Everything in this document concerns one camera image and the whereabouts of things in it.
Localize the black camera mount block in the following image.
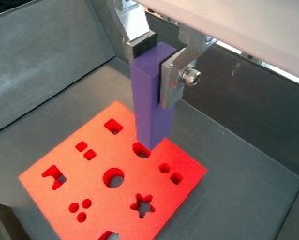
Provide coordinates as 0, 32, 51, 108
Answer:
0, 204, 30, 240

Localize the purple rectangular block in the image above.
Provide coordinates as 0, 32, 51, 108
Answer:
129, 42, 175, 150

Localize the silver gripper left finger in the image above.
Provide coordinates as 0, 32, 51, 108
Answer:
107, 0, 157, 61

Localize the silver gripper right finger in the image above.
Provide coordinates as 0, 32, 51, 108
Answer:
160, 24, 216, 109

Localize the red shape sorter board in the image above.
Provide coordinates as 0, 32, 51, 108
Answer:
18, 102, 207, 240

